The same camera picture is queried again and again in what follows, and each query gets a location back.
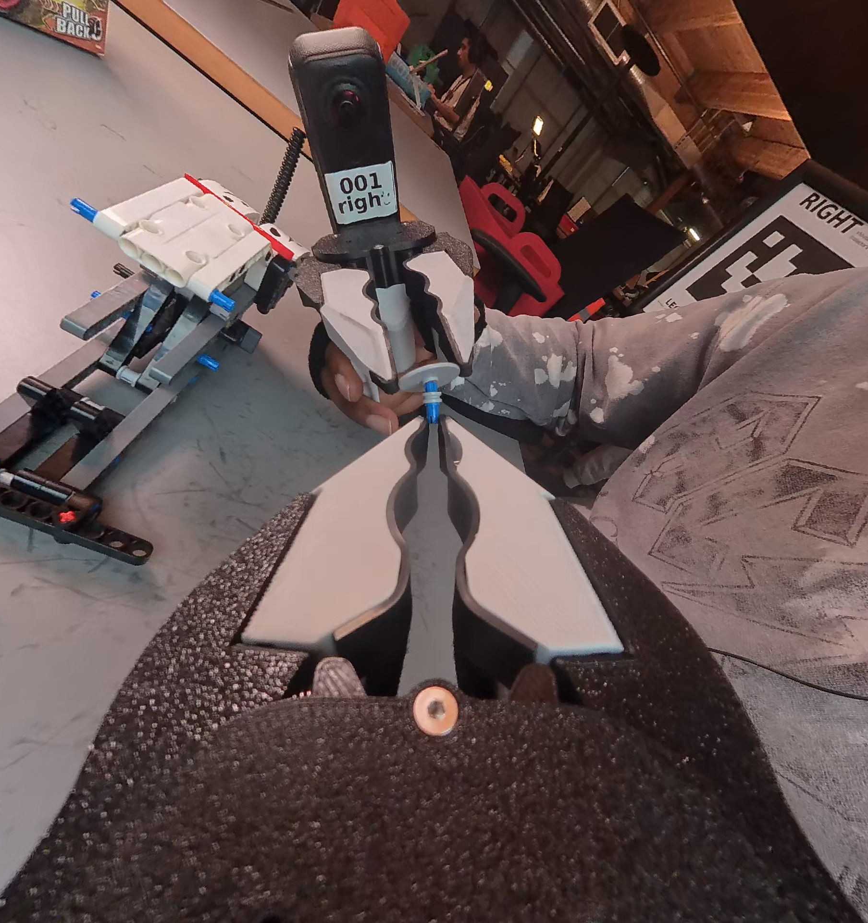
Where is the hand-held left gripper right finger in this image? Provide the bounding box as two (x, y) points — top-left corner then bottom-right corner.
(441, 420), (626, 697)

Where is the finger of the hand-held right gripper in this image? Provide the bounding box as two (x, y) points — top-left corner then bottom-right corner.
(321, 267), (406, 398)
(405, 251), (478, 377)

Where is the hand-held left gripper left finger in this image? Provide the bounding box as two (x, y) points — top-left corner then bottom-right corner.
(241, 420), (424, 697)

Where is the grey round toy disc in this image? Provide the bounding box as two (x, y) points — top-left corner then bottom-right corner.
(397, 362), (460, 394)

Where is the white black toy truck chassis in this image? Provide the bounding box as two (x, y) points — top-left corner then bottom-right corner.
(0, 128), (312, 567)

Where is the person's right forearm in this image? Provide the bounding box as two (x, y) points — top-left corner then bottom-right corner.
(470, 270), (767, 448)

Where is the grey desk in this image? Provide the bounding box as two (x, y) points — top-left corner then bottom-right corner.
(0, 0), (550, 923)

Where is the person's right hand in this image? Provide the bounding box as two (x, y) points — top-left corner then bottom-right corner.
(322, 339), (422, 435)

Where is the red chair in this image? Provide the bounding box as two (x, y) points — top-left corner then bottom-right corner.
(457, 173), (565, 318)

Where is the orange crate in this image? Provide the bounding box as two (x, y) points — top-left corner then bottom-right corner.
(332, 0), (392, 33)

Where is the wood-edged grey table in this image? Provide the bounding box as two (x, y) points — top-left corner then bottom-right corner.
(113, 0), (471, 239)

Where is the printed toy truck box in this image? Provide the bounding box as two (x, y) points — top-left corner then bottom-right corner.
(0, 0), (111, 57)

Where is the framed marker tag sign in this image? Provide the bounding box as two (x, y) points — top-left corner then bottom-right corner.
(643, 159), (868, 314)

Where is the thin black cable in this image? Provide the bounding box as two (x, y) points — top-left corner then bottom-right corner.
(708, 644), (868, 703)

